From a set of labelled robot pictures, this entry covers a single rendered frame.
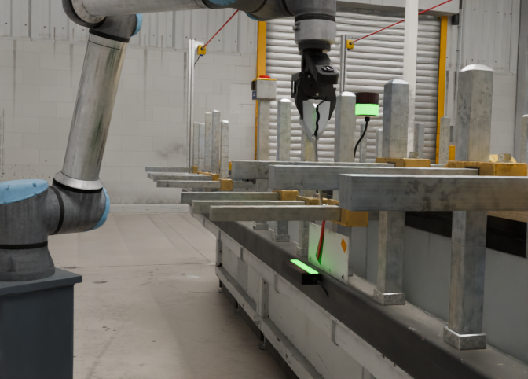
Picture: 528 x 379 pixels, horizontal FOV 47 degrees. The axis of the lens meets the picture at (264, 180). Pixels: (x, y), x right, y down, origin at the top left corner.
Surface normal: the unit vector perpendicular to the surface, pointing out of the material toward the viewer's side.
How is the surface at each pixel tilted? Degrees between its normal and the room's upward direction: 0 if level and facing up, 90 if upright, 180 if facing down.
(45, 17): 90
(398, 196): 90
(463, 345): 90
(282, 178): 90
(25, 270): 70
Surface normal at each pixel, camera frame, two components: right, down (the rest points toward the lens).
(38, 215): 0.79, 0.05
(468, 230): 0.24, 0.06
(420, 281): -0.97, -0.01
